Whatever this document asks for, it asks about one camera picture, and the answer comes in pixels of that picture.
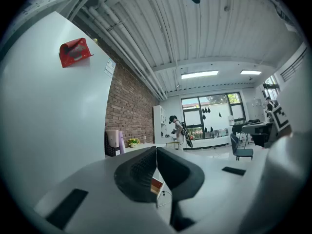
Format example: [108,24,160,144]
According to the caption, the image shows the blue chair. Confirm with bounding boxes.
[230,133,254,161]

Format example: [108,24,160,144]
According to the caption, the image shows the purple binder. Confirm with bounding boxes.
[118,130,126,155]

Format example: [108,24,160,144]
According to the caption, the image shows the white shelf cabinet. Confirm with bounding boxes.
[153,105,169,145]

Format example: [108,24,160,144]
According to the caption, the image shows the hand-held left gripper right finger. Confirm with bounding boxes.
[157,147,205,232]

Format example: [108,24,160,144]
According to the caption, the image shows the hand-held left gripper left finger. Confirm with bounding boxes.
[114,146,157,203]

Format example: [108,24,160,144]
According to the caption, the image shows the black file holder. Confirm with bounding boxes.
[104,130,122,157]

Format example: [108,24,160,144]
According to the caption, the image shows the grey refrigerator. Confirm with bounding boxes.
[0,11,117,204]

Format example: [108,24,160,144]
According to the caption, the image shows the blue white label sticker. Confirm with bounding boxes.
[104,58,117,78]

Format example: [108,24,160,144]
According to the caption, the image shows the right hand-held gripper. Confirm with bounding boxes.
[266,81,312,195]

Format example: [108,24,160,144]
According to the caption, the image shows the large black-framed window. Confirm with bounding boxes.
[181,92,246,140]

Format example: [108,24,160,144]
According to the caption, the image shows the white ceiling pipe bundle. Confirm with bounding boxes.
[82,0,169,101]

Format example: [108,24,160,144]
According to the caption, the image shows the rectangular ceiling light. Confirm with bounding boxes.
[240,69,262,76]
[181,69,219,80]

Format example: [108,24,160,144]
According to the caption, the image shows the red paper decoration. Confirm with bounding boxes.
[59,38,95,69]

